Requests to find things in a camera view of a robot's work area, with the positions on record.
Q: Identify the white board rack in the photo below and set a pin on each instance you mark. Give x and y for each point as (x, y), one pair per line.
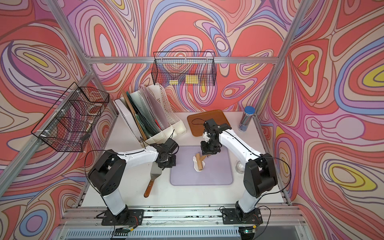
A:
(167, 130)

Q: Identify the wooden dough roller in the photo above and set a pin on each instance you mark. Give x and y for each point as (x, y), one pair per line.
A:
(199, 156)

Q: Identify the purple cutting board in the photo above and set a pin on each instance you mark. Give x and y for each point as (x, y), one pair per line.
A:
(192, 169)

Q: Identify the brown wooden board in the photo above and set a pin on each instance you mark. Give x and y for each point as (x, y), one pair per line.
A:
(133, 112)

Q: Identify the white dough piece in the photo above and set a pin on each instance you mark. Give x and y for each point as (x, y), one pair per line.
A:
(198, 164)

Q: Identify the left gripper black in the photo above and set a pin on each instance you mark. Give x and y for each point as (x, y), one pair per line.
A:
(172, 165)

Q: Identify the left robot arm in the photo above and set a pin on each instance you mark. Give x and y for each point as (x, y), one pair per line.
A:
(107, 172)

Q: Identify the dark green cutting board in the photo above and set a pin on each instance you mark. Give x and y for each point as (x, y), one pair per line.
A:
(146, 118)

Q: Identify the black wire basket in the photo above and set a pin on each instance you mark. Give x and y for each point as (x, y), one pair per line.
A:
(70, 122)
(178, 68)

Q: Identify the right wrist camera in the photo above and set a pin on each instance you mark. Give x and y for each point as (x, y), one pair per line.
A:
(206, 137)

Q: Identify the black wire basket left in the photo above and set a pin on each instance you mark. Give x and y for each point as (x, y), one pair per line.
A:
(70, 122)

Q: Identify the metal scraper wooden handle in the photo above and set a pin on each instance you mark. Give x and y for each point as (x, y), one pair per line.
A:
(153, 178)

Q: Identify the blue lid clear canister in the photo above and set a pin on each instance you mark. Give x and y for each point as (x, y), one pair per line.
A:
(247, 116)

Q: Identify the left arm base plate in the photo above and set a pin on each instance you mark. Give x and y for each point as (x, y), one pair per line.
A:
(128, 217)

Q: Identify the black wire basket back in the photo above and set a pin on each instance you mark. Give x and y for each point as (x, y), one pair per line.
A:
(178, 68)

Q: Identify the brown wooden tray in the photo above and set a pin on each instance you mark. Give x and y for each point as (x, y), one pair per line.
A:
(196, 121)

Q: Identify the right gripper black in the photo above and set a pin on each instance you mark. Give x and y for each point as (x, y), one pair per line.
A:
(206, 151)

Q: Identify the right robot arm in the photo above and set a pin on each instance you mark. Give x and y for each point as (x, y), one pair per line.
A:
(259, 169)

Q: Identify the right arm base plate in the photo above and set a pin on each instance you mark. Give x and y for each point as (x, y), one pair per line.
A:
(232, 216)

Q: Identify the white thick cutting board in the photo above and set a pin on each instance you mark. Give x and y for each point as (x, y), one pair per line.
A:
(127, 116)

